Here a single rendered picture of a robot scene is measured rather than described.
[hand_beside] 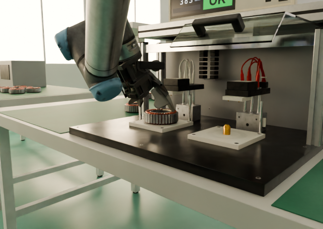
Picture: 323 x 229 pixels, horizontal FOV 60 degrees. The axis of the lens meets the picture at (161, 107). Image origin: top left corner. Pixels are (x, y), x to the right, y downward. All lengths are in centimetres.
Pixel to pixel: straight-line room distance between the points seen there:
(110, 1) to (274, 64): 63
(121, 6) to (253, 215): 40
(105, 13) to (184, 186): 34
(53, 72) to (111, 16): 517
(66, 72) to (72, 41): 505
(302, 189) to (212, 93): 61
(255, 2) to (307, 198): 56
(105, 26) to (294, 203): 43
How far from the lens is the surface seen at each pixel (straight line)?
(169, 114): 86
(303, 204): 51
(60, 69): 573
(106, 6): 49
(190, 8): 101
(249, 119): 87
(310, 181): 61
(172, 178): 57
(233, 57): 103
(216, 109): 108
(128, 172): 67
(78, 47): 72
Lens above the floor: 97
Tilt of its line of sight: 9 degrees down
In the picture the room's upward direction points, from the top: straight up
